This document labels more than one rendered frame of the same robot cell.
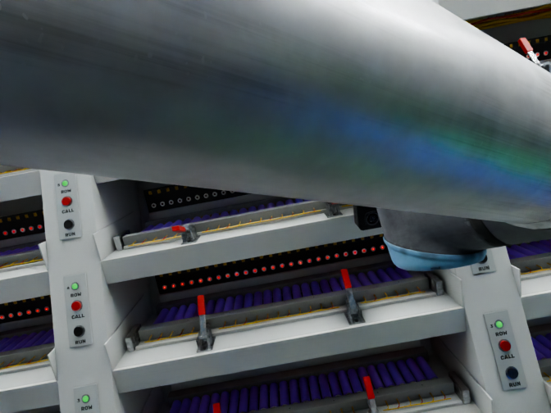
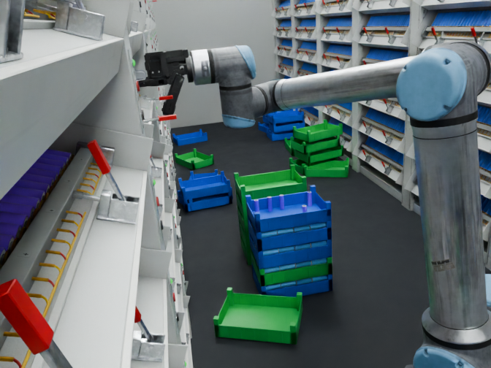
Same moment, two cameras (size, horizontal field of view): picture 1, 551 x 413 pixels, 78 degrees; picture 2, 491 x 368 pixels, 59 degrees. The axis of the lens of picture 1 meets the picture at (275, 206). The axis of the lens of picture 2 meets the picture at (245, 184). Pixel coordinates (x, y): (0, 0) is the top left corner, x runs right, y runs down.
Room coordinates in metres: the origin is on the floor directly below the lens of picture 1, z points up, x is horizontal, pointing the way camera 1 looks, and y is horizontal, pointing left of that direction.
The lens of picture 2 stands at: (0.57, 1.05, 1.08)
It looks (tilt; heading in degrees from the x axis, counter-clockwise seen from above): 21 degrees down; 261
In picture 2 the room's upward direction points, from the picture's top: 5 degrees counter-clockwise
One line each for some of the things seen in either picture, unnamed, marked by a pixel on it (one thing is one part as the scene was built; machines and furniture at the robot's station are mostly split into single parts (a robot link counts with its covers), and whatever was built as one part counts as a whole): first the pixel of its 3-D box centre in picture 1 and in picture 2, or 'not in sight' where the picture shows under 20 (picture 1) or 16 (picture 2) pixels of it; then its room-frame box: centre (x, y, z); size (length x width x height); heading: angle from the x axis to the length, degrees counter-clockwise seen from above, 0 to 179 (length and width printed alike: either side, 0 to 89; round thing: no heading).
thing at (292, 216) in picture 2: not in sight; (286, 207); (0.15, -0.50, 0.36); 0.30 x 0.20 x 0.08; 179
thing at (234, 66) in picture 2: not in sight; (231, 65); (0.38, -0.15, 0.97); 0.12 x 0.09 x 0.10; 179
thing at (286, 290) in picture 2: not in sight; (291, 275); (0.15, -0.50, 0.04); 0.30 x 0.20 x 0.08; 179
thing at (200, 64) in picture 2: not in sight; (199, 67); (0.46, -0.15, 0.97); 0.10 x 0.05 x 0.09; 89
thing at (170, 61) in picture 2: not in sight; (168, 68); (0.55, -0.15, 0.98); 0.12 x 0.08 x 0.09; 179
